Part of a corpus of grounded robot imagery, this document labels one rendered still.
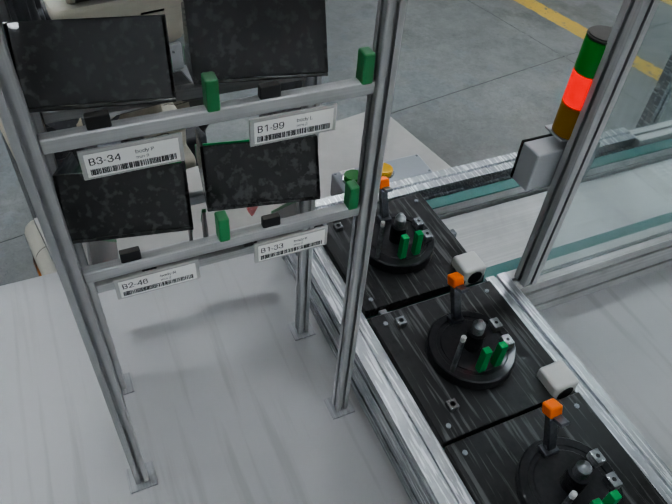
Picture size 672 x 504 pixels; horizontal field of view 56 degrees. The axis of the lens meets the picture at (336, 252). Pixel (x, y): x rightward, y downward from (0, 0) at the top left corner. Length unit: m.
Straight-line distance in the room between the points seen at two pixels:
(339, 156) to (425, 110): 1.87
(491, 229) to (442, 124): 2.00
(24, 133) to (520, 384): 0.77
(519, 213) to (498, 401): 0.52
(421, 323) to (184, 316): 0.44
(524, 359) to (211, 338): 0.54
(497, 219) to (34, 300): 0.92
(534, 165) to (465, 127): 2.32
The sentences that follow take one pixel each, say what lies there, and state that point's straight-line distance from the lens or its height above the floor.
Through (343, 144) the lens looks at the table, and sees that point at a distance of 1.59.
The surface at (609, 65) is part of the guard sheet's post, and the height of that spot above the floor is 1.39.
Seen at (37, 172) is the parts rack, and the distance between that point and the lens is 0.58.
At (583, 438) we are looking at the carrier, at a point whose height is 0.97.
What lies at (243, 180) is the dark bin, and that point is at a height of 1.33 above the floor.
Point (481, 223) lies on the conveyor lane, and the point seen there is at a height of 0.92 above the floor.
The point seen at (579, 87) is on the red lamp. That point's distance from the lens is 0.96.
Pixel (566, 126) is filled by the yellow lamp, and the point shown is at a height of 1.28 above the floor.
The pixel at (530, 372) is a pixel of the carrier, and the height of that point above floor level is 0.97.
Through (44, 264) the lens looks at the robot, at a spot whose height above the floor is 0.27.
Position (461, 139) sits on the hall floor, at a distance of 3.22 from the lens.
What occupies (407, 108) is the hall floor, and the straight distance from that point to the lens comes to 3.38.
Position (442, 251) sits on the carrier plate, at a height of 0.97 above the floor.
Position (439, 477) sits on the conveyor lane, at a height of 0.95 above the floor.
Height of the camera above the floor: 1.78
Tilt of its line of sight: 45 degrees down
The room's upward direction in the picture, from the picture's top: 5 degrees clockwise
